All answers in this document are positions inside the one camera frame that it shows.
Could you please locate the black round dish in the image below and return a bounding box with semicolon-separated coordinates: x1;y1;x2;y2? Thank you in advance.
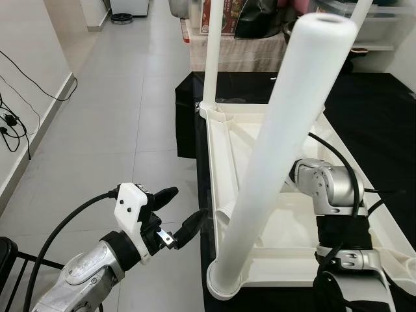
110;13;134;25

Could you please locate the black folding chair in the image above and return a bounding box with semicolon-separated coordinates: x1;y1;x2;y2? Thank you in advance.
0;237;66;312

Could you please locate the black table cloth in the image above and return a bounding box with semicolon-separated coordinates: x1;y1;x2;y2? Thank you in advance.
175;70;416;312

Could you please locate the white appliance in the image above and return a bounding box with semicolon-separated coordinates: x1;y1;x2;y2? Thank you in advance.
109;0;151;17

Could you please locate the white plastic table leg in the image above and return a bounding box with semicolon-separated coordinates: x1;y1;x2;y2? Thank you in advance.
214;203;238;227
203;0;227;114
350;0;374;30
207;13;358;301

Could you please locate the red printed box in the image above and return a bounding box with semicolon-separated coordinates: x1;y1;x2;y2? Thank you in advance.
200;0;239;36

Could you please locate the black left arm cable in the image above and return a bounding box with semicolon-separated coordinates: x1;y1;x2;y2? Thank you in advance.
23;188;121;312

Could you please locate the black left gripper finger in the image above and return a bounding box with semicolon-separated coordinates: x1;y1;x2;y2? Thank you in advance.
148;188;179;209
174;209;210;249

